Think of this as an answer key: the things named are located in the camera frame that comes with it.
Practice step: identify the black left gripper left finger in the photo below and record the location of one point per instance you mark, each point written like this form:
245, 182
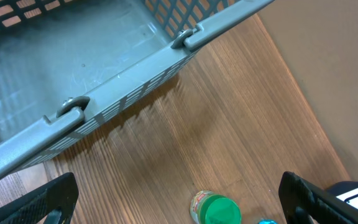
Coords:
54, 202

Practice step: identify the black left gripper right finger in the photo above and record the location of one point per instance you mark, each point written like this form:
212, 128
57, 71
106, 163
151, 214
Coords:
303, 202

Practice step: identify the blue mouthwash bottle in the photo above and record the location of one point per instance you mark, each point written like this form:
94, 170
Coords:
267, 221

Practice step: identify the green lid jar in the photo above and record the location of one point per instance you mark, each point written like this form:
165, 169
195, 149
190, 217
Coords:
207, 207

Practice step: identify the grey plastic shopping basket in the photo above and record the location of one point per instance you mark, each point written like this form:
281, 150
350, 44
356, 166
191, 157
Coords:
67, 67

